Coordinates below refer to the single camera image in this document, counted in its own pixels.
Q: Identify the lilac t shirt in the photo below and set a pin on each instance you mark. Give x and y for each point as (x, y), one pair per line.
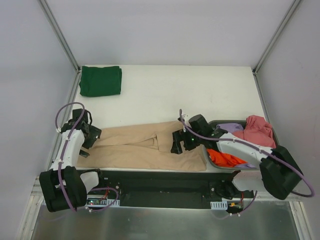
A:
(230, 127)

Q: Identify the white slotted cable duct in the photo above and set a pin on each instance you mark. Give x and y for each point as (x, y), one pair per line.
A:
(219, 205)

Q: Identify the grey plastic bin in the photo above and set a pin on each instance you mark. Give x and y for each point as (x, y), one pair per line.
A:
(247, 166)

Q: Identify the aluminium corner post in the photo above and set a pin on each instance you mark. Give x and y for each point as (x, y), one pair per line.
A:
(59, 34)
(277, 34)

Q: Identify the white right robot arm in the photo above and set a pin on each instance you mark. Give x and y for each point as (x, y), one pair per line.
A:
(278, 172)

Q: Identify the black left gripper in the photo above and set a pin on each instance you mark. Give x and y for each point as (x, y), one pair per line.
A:
(92, 135)

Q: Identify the right aluminium corner post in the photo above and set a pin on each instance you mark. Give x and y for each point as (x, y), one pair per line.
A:
(277, 34)

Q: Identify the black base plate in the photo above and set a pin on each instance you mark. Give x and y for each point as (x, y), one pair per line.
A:
(181, 190)

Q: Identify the orange t shirt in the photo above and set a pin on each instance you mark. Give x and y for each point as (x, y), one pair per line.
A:
(224, 160)

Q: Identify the beige t shirt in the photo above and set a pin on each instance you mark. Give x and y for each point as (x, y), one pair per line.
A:
(145, 146)

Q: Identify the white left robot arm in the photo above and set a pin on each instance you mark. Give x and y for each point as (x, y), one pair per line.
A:
(67, 165)

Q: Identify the folded green t shirt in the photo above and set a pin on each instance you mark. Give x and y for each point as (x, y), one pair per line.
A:
(100, 81)

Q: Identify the left aluminium corner post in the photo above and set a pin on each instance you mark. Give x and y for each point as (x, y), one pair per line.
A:
(59, 34)

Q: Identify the pink t shirt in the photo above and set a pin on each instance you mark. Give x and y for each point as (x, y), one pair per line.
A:
(257, 131)

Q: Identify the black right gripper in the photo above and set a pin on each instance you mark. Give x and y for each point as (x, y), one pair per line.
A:
(180, 141)

